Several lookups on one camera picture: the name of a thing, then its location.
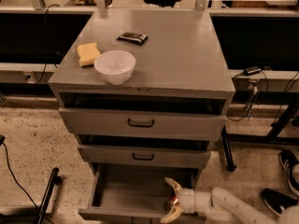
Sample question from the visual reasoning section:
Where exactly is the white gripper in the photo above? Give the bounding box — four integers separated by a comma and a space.
160, 177, 195, 224

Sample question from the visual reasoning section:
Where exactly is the red coke can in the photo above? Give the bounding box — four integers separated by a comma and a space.
168, 195, 179, 208

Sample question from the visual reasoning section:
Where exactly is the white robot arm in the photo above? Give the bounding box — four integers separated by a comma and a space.
161, 177, 299, 224

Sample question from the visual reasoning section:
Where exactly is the grey middle drawer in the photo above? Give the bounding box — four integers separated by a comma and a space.
78, 145, 211, 168

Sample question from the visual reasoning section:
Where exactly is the grey open bottom drawer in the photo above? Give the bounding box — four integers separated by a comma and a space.
78, 164, 203, 224

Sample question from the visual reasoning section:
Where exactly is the grey top drawer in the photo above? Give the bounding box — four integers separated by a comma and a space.
59, 108, 225, 141

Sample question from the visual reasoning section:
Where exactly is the grey metal drawer cabinet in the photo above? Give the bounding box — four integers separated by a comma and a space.
48, 7, 236, 173

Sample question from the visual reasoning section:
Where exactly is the black white sneaker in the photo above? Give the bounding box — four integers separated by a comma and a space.
279, 149, 299, 196
261, 189, 299, 217

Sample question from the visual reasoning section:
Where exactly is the black table leg left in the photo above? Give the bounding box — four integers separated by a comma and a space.
35, 167, 61, 224

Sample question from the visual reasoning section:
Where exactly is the white bowl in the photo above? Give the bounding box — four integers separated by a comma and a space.
94, 50, 135, 85

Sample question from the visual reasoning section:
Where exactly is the black power adapter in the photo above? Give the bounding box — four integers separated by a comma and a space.
244, 66, 262, 76

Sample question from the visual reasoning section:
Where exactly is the dark snack bar packet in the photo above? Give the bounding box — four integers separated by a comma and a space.
118, 32, 148, 45

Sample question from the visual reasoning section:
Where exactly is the yellow sponge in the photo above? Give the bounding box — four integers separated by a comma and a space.
77, 42, 101, 67

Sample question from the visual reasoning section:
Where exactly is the black table frame right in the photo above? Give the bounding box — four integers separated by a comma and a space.
221, 97, 299, 172

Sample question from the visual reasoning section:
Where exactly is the black cable on floor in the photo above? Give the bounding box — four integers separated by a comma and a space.
0, 133, 55, 224

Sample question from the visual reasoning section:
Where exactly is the black cable on wall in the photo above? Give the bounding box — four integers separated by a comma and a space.
36, 3, 65, 83

